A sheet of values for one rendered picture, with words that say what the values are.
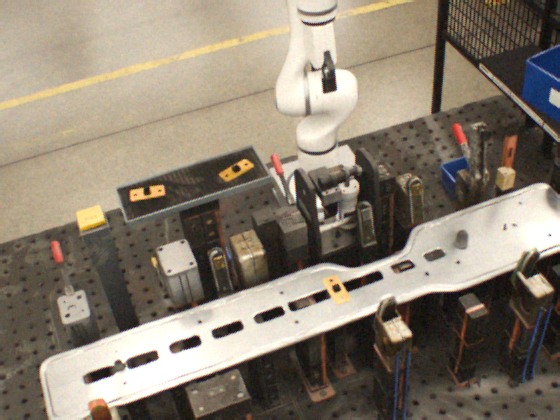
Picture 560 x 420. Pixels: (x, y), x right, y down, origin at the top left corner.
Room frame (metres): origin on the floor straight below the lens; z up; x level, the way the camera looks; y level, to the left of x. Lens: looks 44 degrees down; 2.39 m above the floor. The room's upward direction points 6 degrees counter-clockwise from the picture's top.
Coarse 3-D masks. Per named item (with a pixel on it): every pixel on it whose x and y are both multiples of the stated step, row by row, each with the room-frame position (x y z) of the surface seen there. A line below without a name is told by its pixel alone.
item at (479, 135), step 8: (472, 128) 1.43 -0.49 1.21; (480, 128) 1.44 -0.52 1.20; (472, 136) 1.43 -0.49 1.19; (480, 136) 1.40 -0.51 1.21; (488, 136) 1.40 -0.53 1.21; (472, 144) 1.42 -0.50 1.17; (480, 144) 1.43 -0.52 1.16; (472, 152) 1.42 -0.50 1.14; (480, 152) 1.43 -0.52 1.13; (472, 160) 1.42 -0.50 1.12; (480, 160) 1.42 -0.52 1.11; (472, 168) 1.41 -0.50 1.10; (480, 168) 1.42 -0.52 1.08; (472, 176) 1.41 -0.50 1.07
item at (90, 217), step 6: (84, 210) 1.34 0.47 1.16; (90, 210) 1.34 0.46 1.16; (96, 210) 1.34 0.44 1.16; (78, 216) 1.32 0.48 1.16; (84, 216) 1.32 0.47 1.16; (90, 216) 1.32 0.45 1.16; (96, 216) 1.32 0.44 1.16; (102, 216) 1.31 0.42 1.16; (84, 222) 1.30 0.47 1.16; (90, 222) 1.30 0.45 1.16; (96, 222) 1.30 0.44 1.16; (102, 222) 1.30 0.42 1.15; (84, 228) 1.28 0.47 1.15
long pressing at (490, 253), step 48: (528, 192) 1.40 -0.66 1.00; (432, 240) 1.27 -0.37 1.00; (480, 240) 1.25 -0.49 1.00; (528, 240) 1.23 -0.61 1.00; (288, 288) 1.17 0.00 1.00; (384, 288) 1.13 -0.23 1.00; (432, 288) 1.12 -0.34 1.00; (144, 336) 1.07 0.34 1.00; (192, 336) 1.05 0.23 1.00; (240, 336) 1.04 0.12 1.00; (288, 336) 1.02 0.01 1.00; (48, 384) 0.96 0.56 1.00; (96, 384) 0.95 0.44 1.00; (144, 384) 0.94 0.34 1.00
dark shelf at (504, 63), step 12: (516, 48) 2.03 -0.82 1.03; (528, 48) 2.03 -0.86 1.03; (540, 48) 2.02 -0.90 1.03; (480, 60) 1.99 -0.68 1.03; (492, 60) 1.98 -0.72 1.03; (504, 60) 1.97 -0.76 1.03; (516, 60) 1.97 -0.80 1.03; (492, 72) 1.92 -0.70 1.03; (504, 72) 1.91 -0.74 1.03; (516, 72) 1.90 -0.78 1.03; (504, 84) 1.85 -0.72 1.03; (516, 84) 1.84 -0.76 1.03; (516, 96) 1.79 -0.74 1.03; (528, 108) 1.73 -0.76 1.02; (540, 120) 1.67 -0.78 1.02; (552, 120) 1.65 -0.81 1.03; (552, 132) 1.61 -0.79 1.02
